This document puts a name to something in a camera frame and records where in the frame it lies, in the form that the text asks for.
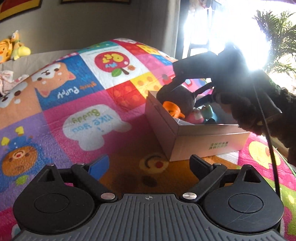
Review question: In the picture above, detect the pink small figurine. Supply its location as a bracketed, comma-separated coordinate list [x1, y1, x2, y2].
[185, 105, 217, 125]

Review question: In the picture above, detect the orange plastic hat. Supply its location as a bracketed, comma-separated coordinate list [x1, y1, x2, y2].
[163, 101, 185, 119]

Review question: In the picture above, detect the black plush toy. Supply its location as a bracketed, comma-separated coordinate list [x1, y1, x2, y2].
[156, 84, 195, 109]

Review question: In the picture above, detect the white potted palm plant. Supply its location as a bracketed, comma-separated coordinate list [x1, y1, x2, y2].
[253, 10, 295, 76]

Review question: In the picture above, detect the colourful cartoon play mat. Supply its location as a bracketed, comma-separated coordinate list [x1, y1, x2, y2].
[1, 38, 295, 240]

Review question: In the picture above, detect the white pink crumpled cloth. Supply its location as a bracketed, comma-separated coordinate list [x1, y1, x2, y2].
[0, 70, 29, 96]

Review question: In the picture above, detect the grey sofa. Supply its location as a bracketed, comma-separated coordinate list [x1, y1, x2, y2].
[1, 50, 77, 79]

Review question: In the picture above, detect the yellow green plush toy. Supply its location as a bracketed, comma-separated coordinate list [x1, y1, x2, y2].
[11, 30, 31, 60]

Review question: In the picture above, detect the black cable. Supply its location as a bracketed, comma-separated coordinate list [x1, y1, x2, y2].
[252, 83, 283, 200]

